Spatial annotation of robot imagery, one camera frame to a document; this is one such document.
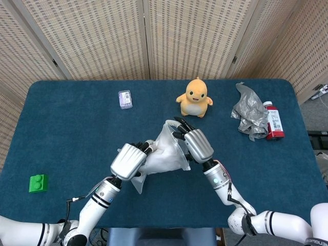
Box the red juice bottle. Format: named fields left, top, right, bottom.
left=263, top=101, right=285, bottom=141

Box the white power strip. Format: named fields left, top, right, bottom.
left=311, top=84, right=328, bottom=100

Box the black floor cable bundle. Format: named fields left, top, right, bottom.
left=88, top=228, right=110, bottom=246

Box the woven beige folding screen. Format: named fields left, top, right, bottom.
left=0, top=0, right=328, bottom=172

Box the crumpled grey plastic bag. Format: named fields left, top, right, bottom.
left=230, top=81, right=270, bottom=141

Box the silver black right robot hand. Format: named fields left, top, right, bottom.
left=172, top=116, right=215, bottom=165

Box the grey bag on floor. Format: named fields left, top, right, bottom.
left=315, top=151, right=328, bottom=185

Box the orange plush dinosaur toy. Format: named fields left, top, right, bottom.
left=175, top=76, right=214, bottom=119

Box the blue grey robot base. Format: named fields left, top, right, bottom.
left=106, top=227, right=217, bottom=246

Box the frosted translucent plastic bag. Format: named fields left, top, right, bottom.
left=117, top=119, right=192, bottom=195

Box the blue felt tablecloth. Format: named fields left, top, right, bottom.
left=0, top=78, right=328, bottom=229

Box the black equipment case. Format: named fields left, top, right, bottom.
left=307, top=130, right=328, bottom=149

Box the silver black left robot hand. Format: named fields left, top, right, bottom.
left=110, top=140, right=159, bottom=182

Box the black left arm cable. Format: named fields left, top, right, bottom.
left=61, top=196, right=87, bottom=231

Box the small purple clear case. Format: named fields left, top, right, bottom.
left=118, top=90, right=134, bottom=110

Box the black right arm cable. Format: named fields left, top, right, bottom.
left=227, top=182, right=254, bottom=246

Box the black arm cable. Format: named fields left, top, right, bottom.
left=61, top=196, right=87, bottom=231
left=227, top=182, right=254, bottom=246

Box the green toy building brick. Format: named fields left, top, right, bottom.
left=28, top=174, right=49, bottom=194

